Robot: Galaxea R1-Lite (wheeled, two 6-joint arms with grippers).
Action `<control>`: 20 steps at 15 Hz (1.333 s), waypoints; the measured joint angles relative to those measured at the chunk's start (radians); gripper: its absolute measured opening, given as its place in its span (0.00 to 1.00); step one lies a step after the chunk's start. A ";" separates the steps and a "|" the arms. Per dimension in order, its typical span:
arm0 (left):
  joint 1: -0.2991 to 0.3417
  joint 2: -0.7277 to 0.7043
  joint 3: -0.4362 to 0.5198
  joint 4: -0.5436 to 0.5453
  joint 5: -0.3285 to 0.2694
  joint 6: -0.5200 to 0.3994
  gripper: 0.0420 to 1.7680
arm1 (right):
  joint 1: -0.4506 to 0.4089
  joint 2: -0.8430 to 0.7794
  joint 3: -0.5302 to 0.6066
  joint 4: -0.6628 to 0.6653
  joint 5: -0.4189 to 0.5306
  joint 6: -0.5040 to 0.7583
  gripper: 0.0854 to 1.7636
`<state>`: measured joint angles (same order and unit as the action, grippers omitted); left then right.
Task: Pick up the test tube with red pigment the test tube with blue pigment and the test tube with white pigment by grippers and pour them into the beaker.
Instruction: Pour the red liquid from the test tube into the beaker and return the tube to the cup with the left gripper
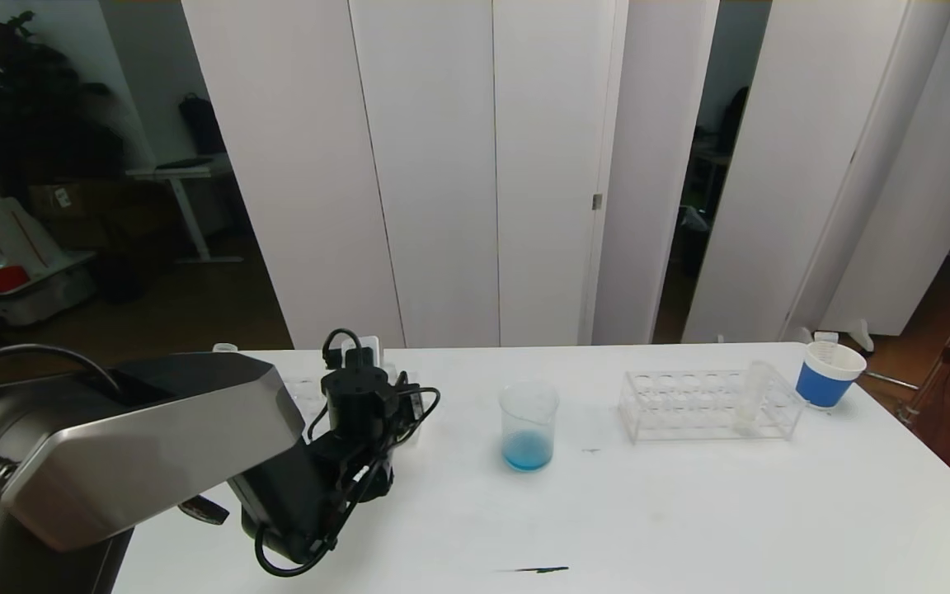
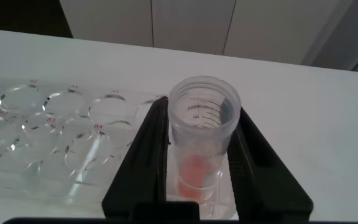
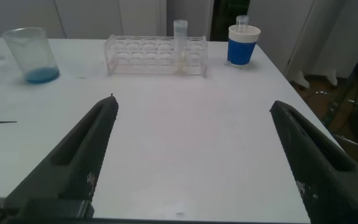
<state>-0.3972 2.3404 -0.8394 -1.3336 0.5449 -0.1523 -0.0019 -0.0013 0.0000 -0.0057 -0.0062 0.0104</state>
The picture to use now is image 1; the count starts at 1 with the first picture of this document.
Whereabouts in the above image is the clear glass beaker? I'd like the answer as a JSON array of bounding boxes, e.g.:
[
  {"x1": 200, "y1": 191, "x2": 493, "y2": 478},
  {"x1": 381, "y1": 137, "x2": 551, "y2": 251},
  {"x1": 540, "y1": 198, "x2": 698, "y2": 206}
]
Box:
[{"x1": 498, "y1": 380, "x2": 560, "y2": 474}]

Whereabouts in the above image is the clear acrylic test tube rack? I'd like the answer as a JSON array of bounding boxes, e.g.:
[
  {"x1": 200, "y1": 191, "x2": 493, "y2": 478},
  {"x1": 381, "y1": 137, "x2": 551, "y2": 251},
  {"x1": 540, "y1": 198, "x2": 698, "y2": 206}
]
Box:
[
  {"x1": 617, "y1": 369, "x2": 806, "y2": 443},
  {"x1": 277, "y1": 371, "x2": 430, "y2": 450}
]

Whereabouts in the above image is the test tube with yellow pigment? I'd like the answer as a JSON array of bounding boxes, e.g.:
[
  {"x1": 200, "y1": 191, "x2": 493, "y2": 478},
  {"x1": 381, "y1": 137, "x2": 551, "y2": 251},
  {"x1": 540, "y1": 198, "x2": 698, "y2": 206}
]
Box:
[{"x1": 731, "y1": 361, "x2": 774, "y2": 436}]

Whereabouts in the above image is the white partition panel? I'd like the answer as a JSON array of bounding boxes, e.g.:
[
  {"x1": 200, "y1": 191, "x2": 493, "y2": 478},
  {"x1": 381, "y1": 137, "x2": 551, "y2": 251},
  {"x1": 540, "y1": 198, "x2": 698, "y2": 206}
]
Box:
[
  {"x1": 819, "y1": 0, "x2": 950, "y2": 337},
  {"x1": 491, "y1": 0, "x2": 631, "y2": 347},
  {"x1": 590, "y1": 0, "x2": 722, "y2": 347},
  {"x1": 681, "y1": 0, "x2": 950, "y2": 346},
  {"x1": 181, "y1": 0, "x2": 405, "y2": 350},
  {"x1": 348, "y1": 0, "x2": 500, "y2": 349}
]

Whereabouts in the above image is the white office desk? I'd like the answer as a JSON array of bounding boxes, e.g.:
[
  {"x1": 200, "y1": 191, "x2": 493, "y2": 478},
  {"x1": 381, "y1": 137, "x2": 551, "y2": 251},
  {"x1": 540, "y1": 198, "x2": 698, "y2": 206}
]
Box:
[{"x1": 127, "y1": 155, "x2": 245, "y2": 265}]

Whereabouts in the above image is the black backpack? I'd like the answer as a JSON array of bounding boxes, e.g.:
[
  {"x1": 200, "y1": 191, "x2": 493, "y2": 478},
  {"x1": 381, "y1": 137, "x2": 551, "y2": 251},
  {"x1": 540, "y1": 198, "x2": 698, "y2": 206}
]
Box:
[{"x1": 178, "y1": 92, "x2": 228, "y2": 156}]

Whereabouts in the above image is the blue and white paper cup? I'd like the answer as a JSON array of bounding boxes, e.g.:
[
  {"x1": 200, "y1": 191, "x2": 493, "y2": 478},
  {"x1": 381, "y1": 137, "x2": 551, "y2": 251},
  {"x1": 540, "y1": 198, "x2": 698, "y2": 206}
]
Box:
[{"x1": 796, "y1": 340, "x2": 868, "y2": 411}]

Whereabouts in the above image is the brown cardboard box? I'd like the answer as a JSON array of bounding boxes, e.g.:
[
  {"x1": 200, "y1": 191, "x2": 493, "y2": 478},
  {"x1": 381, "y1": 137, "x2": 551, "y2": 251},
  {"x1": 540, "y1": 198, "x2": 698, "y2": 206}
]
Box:
[{"x1": 28, "y1": 181, "x2": 125, "y2": 247}]

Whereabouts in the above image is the grey metal floor rod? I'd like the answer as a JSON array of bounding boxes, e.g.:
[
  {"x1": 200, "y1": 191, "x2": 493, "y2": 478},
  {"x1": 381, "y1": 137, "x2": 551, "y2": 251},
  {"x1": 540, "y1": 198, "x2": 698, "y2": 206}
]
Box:
[{"x1": 858, "y1": 371, "x2": 919, "y2": 394}]

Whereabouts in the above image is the white wheeled machine base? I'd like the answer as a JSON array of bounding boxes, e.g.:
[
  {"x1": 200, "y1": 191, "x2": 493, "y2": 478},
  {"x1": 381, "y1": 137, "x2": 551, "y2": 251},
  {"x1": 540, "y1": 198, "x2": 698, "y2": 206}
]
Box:
[{"x1": 0, "y1": 196, "x2": 101, "y2": 325}]

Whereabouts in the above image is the dark green potted plant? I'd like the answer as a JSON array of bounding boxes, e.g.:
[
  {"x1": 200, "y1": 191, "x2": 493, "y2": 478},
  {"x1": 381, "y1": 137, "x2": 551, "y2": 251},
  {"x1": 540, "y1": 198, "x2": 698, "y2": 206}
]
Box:
[{"x1": 0, "y1": 0, "x2": 125, "y2": 199}]

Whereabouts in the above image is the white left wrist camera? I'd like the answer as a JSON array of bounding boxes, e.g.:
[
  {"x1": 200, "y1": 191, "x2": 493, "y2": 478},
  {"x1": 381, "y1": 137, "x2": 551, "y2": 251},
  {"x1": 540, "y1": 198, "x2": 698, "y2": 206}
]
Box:
[{"x1": 341, "y1": 334, "x2": 382, "y2": 372}]

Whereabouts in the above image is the black left camera cable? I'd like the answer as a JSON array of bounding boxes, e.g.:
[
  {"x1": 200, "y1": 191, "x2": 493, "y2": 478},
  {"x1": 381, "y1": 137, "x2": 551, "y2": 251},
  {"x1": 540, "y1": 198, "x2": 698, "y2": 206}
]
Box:
[{"x1": 254, "y1": 328, "x2": 443, "y2": 578}]

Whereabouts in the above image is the dark left arm strap loop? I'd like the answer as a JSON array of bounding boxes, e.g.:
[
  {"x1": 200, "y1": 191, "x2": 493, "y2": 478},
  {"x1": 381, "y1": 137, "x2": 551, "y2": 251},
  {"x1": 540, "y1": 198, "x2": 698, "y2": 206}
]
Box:
[{"x1": 178, "y1": 495, "x2": 230, "y2": 526}]

